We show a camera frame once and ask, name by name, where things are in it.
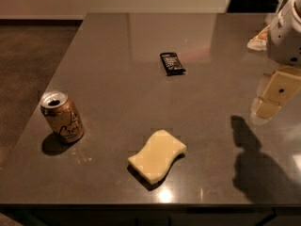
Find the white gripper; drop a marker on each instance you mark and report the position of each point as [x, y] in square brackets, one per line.
[284, 40]

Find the yellow sponge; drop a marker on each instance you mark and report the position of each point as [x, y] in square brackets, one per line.
[154, 160]

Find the black rxbar chocolate bar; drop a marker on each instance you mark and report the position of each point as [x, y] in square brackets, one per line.
[172, 63]

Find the orange LaCroix soda can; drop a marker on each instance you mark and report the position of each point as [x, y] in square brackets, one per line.
[61, 114]

